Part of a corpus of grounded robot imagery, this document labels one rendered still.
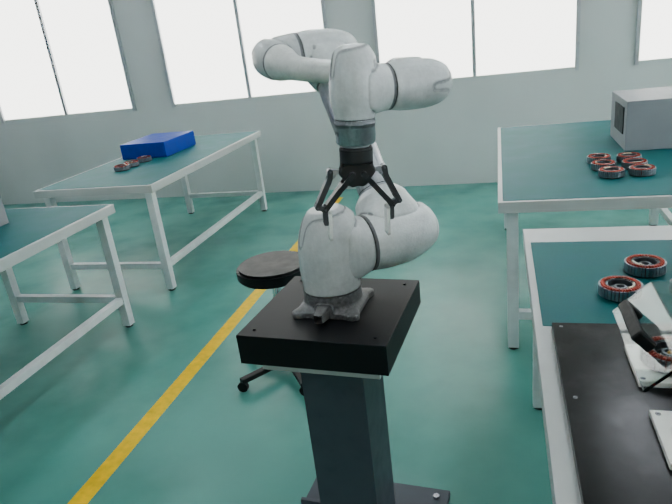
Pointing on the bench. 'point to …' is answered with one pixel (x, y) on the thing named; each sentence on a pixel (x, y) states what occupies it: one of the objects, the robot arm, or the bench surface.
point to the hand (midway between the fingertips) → (359, 231)
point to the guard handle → (636, 326)
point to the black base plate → (610, 418)
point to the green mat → (586, 276)
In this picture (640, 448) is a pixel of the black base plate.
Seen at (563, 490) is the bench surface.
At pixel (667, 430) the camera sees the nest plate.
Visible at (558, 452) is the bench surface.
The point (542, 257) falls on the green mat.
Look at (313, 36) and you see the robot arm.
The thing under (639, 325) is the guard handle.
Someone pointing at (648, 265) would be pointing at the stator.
